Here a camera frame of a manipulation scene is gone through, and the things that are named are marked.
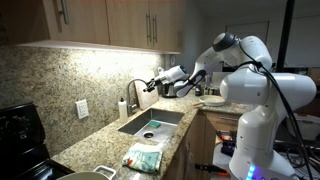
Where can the black stove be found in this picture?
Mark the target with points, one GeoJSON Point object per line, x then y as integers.
{"type": "Point", "coordinates": [23, 151]}

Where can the wooden cabinets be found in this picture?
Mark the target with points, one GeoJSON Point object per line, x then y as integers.
{"type": "Point", "coordinates": [193, 143]}
{"type": "Point", "coordinates": [151, 25]}

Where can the folded blue white dish towel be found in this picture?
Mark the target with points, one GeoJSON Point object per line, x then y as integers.
{"type": "Point", "coordinates": [145, 158]}

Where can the white soap bottle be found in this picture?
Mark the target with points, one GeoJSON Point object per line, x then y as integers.
{"type": "Point", "coordinates": [122, 105]}

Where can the blue green sponge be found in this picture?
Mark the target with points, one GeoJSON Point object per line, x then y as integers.
{"type": "Point", "coordinates": [154, 124]}

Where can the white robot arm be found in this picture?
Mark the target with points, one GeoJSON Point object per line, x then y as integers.
{"type": "Point", "coordinates": [274, 95]}

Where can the stainless steel sink basin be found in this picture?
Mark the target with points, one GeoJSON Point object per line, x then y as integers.
{"type": "Point", "coordinates": [139, 126]}

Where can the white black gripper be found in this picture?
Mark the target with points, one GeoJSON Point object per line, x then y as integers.
{"type": "Point", "coordinates": [166, 76]}

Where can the wooden lower cabinets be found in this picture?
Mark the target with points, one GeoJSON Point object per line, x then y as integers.
{"type": "Point", "coordinates": [193, 143]}

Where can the beige plate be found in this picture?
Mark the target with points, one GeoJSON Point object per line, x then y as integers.
{"type": "Point", "coordinates": [212, 100]}

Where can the wooden upper cabinets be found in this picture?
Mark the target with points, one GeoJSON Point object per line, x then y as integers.
{"type": "Point", "coordinates": [151, 25]}

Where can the curved metal tap faucet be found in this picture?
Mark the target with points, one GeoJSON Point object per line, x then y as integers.
{"type": "Point", "coordinates": [132, 104]}

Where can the white wall outlet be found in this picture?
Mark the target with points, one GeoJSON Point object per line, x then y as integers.
{"type": "Point", "coordinates": [82, 109]}

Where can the wooden cutting board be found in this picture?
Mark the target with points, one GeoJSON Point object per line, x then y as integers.
{"type": "Point", "coordinates": [145, 99]}

